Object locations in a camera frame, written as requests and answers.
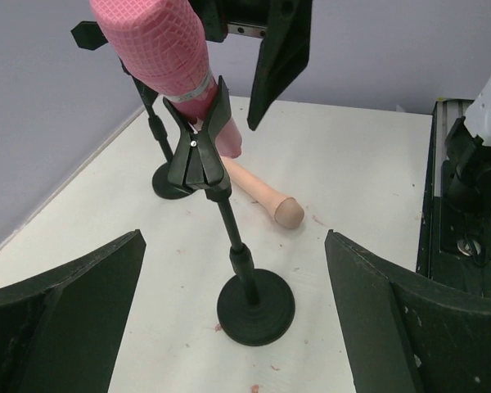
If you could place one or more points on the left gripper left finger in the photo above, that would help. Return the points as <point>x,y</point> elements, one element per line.
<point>60,330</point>

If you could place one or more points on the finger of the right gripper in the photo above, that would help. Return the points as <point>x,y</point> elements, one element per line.
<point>88,35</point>

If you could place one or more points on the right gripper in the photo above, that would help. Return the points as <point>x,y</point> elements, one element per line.
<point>285,29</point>

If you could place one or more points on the black rear round-base stand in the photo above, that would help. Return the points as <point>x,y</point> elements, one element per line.
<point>159,182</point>

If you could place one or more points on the black round-base mic stand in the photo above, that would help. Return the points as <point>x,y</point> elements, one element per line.
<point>256,306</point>

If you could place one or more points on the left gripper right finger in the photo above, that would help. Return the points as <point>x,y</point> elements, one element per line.
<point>404,332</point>

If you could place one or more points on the pink toy microphone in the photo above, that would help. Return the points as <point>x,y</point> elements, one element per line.
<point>162,43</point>

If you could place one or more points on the beige toy microphone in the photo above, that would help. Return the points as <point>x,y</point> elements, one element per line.
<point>284,210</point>

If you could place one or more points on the black front mounting rail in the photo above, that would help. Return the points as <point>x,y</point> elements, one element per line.
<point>454,246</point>

